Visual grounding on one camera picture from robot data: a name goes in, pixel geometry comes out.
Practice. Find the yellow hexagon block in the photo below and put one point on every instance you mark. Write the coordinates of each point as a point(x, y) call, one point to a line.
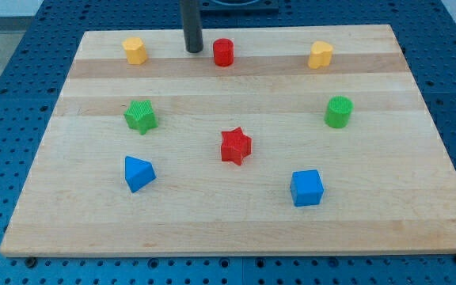
point(135, 50)

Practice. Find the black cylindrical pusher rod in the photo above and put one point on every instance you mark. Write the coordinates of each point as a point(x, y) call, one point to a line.
point(192, 26)

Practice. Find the blue triangle block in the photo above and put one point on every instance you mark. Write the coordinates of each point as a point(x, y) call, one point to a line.
point(138, 173)

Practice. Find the wooden board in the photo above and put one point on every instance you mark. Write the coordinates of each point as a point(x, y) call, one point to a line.
point(390, 187)

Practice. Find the blue cube block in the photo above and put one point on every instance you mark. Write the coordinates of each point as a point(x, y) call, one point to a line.
point(306, 188)

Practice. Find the yellow heart block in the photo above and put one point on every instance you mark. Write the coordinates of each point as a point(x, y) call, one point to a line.
point(321, 54)

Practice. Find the green cylinder block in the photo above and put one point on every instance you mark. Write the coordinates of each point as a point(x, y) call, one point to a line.
point(338, 112)

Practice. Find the green star block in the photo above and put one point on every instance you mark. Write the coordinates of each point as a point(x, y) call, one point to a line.
point(140, 116)

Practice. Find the red star block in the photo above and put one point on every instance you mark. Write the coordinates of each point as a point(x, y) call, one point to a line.
point(235, 146)

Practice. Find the red cylinder block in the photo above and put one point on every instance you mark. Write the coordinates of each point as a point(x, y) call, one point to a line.
point(223, 52)

